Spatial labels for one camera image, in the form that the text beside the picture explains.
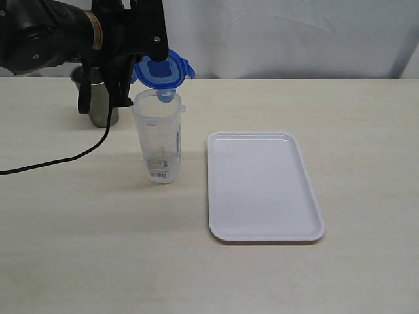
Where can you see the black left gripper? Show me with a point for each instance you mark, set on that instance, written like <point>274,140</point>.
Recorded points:
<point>138,30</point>

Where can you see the blue container lid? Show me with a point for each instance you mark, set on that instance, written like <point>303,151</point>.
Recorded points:
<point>164,77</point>

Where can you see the stainless steel cup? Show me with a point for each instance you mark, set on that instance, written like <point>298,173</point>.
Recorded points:
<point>99,105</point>

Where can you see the clear tall plastic container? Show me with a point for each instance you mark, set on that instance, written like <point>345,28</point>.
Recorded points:
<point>157,117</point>

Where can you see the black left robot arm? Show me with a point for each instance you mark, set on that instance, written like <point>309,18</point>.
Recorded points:
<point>41,34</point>

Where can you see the white backdrop curtain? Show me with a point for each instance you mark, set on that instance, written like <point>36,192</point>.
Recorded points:
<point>295,39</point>

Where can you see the white plastic tray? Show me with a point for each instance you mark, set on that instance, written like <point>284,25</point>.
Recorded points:
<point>259,190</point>

